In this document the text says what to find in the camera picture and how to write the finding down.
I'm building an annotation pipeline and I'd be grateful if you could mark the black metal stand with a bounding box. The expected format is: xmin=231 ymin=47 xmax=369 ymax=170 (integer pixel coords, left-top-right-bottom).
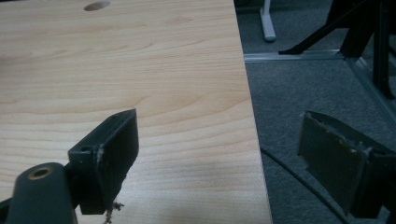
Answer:
xmin=277 ymin=0 xmax=396 ymax=101

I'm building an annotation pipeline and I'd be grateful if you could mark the black cable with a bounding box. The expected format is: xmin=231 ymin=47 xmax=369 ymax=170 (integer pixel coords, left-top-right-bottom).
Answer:
xmin=260 ymin=147 xmax=351 ymax=224

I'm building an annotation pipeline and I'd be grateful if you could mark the aluminium floor rail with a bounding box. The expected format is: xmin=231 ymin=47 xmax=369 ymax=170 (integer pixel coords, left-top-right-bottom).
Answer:
xmin=243 ymin=49 xmax=396 ymax=125

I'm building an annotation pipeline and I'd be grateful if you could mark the white table leg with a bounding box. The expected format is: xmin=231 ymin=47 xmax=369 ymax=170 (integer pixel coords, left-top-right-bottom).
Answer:
xmin=260 ymin=0 xmax=277 ymax=43

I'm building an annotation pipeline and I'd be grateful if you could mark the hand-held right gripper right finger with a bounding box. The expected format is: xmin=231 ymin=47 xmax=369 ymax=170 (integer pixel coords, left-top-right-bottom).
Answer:
xmin=297 ymin=110 xmax=396 ymax=220

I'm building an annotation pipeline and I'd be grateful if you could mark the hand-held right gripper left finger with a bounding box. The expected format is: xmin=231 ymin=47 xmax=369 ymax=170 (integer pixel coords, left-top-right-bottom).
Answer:
xmin=67 ymin=107 xmax=140 ymax=216

